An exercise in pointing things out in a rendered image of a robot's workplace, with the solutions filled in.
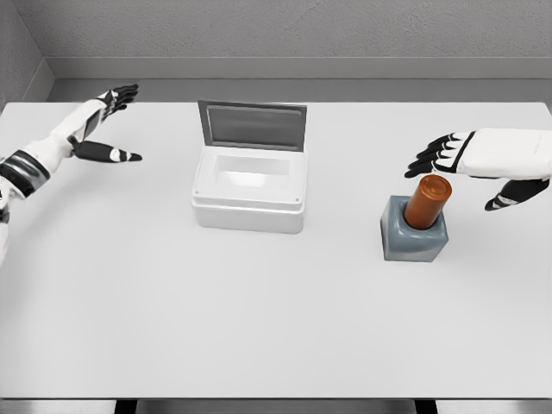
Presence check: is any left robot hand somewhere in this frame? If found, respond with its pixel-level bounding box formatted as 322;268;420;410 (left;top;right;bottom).
48;83;144;165

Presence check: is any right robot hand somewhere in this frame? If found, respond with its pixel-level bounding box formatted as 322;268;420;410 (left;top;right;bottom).
404;127;552;213

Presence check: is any brown cylinder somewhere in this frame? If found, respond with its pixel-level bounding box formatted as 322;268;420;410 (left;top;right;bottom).
404;173;454;230

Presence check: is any grey-blue block holder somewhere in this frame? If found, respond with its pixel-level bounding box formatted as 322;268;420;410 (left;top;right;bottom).
379;194;450;263

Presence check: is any grey hinged box lid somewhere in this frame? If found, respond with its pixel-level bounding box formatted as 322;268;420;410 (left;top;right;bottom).
197;99;309;154

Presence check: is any white open box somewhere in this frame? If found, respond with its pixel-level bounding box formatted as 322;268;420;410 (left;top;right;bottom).
191;143;309;236

